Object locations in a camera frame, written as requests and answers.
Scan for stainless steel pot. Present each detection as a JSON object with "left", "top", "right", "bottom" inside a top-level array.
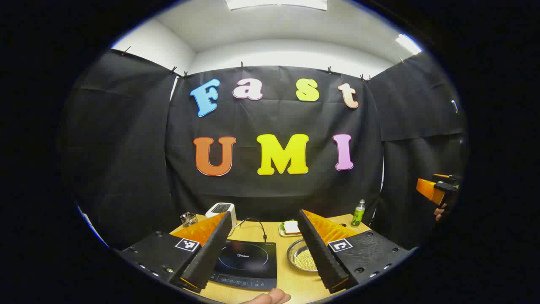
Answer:
[{"left": 287, "top": 238, "right": 321, "bottom": 272}]

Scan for ceiling light panel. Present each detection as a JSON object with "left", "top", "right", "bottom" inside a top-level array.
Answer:
[{"left": 396, "top": 34, "right": 422, "bottom": 55}]

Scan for green label drink bottle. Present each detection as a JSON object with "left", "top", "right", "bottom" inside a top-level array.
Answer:
[{"left": 351, "top": 199, "right": 366, "bottom": 228}]

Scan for black power cable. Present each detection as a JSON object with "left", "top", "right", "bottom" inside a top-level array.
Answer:
[{"left": 236, "top": 217, "right": 268, "bottom": 242}]

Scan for pile of soybeans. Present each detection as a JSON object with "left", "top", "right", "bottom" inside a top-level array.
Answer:
[{"left": 294, "top": 249, "right": 318, "bottom": 271}]

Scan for black induction cooktop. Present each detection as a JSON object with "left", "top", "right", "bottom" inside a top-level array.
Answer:
[{"left": 209, "top": 239, "right": 278, "bottom": 291}]

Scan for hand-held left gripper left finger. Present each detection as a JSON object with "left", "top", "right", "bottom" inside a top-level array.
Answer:
[{"left": 120, "top": 211, "right": 233, "bottom": 294}]

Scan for white toaster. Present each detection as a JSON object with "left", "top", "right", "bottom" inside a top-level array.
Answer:
[{"left": 205, "top": 202, "right": 237, "bottom": 232}]

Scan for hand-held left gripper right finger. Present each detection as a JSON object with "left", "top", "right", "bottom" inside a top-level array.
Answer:
[{"left": 297, "top": 209, "right": 412, "bottom": 294}]

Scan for light green plate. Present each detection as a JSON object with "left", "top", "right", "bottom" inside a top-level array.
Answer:
[{"left": 278, "top": 222, "right": 302, "bottom": 238}]

